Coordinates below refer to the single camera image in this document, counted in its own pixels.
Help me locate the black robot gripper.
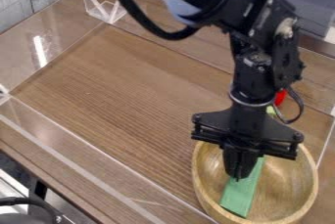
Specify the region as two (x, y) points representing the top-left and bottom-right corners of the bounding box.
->
(192, 103), (305, 179)

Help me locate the green rectangular block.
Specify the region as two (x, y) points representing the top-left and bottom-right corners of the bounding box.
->
(219, 157), (264, 218)

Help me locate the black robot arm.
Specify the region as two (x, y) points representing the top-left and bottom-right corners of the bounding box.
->
(120, 0), (306, 180)

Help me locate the light wooden bowl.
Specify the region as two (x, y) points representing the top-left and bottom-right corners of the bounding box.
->
(192, 142), (319, 224)

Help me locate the red plush strawberry toy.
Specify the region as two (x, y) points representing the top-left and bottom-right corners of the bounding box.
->
(267, 89), (288, 117)

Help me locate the clear acrylic table barrier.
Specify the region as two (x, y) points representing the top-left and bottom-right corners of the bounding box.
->
(0, 0), (335, 224)

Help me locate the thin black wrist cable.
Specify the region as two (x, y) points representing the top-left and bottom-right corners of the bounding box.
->
(271, 87), (307, 125)

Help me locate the clear acrylic corner bracket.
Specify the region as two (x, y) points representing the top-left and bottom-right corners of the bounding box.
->
(83, 0), (128, 24)

